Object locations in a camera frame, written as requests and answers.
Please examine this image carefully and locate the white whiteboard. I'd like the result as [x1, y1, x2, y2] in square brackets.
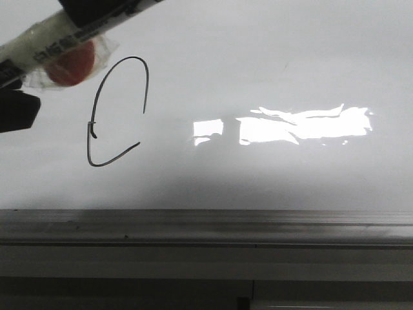
[1, 1, 412, 212]

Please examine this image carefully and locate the white black whiteboard marker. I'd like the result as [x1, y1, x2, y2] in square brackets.
[1, 1, 158, 88]

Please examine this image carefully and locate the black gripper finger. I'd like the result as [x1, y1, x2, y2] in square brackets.
[59, 0, 136, 28]
[1, 79, 41, 133]

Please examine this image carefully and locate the aluminium whiteboard tray frame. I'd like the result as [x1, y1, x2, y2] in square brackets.
[1, 209, 412, 246]

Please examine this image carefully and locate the red round magnet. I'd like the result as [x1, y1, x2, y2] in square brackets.
[44, 41, 95, 87]

